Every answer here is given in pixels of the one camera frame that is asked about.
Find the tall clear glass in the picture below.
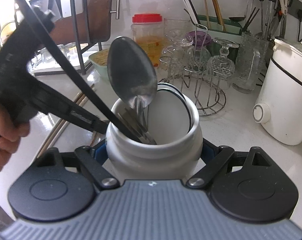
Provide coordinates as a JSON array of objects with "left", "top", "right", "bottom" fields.
[{"left": 164, "top": 17, "right": 189, "bottom": 40}]

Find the crystal goblet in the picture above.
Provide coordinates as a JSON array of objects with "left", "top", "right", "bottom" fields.
[{"left": 206, "top": 37, "right": 239, "bottom": 90}]

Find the clear stemmed glass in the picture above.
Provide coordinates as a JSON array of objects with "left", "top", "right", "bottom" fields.
[{"left": 163, "top": 29, "right": 194, "bottom": 79}]

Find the black chopstick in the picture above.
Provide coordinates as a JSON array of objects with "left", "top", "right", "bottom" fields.
[{"left": 10, "top": 0, "right": 142, "bottom": 142}]

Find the white ceramic jar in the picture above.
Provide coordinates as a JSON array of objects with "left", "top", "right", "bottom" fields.
[{"left": 105, "top": 82, "right": 203, "bottom": 180}]

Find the bunch of assorted chopsticks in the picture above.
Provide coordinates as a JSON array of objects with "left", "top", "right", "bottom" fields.
[{"left": 177, "top": 0, "right": 228, "bottom": 32}]

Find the white electric cooker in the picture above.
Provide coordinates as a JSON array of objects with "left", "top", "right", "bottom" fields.
[{"left": 253, "top": 37, "right": 302, "bottom": 146}]

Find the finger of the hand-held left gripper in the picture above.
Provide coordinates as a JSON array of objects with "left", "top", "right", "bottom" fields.
[
  {"left": 38, "top": 81, "right": 110, "bottom": 133},
  {"left": 6, "top": 5, "right": 56, "bottom": 63}
]

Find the bundle of bamboo sticks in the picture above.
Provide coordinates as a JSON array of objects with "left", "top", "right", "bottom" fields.
[{"left": 92, "top": 50, "right": 110, "bottom": 67}]

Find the green plastic basket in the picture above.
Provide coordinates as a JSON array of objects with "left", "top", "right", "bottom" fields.
[{"left": 88, "top": 49, "right": 111, "bottom": 83}]

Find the white drying tray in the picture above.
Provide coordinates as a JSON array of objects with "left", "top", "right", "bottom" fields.
[{"left": 33, "top": 65, "right": 91, "bottom": 77}]

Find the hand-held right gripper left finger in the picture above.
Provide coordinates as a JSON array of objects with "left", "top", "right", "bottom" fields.
[{"left": 36, "top": 141, "right": 120, "bottom": 188}]

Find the silver spoon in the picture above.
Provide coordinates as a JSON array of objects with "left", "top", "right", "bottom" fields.
[{"left": 107, "top": 36, "right": 158, "bottom": 144}]

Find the white square board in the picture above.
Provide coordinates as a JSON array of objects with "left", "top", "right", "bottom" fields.
[{"left": 59, "top": 0, "right": 84, "bottom": 18}]

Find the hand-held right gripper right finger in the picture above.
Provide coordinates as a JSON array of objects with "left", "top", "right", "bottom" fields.
[{"left": 186, "top": 140, "right": 274, "bottom": 188}]

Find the textured glass pitcher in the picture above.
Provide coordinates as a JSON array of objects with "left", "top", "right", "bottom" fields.
[{"left": 232, "top": 32, "right": 269, "bottom": 94}]

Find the row of hanging kitchen tools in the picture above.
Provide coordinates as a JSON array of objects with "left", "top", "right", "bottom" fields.
[{"left": 248, "top": 0, "right": 295, "bottom": 39}]

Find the person's left hand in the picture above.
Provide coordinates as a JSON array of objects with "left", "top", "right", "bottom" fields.
[{"left": 0, "top": 96, "right": 31, "bottom": 172}]

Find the red lid plastic jar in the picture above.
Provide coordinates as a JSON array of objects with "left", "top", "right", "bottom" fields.
[{"left": 131, "top": 14, "right": 164, "bottom": 68}]

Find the wire glass rack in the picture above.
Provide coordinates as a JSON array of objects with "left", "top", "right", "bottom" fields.
[{"left": 159, "top": 24, "right": 226, "bottom": 117}]

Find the wooden cutting board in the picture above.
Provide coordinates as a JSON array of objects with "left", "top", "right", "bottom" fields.
[{"left": 51, "top": 0, "right": 116, "bottom": 43}]

